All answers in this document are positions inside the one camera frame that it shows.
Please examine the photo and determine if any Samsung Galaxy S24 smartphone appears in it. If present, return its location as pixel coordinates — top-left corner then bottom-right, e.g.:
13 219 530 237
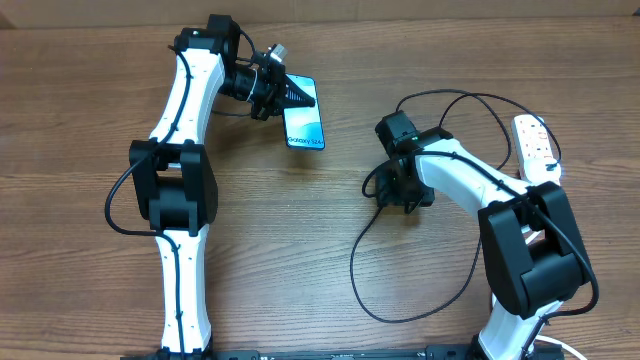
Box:
283 74 325 151

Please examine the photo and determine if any black USB charging cable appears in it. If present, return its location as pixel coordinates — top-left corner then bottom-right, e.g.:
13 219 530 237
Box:
349 89 563 325

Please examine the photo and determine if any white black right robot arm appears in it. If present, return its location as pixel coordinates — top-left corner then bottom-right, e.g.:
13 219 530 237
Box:
368 111 599 359

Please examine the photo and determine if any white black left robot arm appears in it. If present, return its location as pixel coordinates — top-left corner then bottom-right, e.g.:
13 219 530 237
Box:
129 14 317 359

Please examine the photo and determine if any white charger plug adapter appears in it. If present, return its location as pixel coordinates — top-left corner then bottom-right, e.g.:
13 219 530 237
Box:
520 159 562 185

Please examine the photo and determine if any white power strip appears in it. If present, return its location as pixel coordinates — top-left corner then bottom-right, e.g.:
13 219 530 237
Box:
511 114 556 174

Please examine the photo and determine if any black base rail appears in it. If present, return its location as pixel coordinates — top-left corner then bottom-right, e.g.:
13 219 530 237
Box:
120 345 565 360

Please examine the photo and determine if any white power strip cord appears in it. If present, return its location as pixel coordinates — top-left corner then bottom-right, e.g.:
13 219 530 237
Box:
519 229 589 360

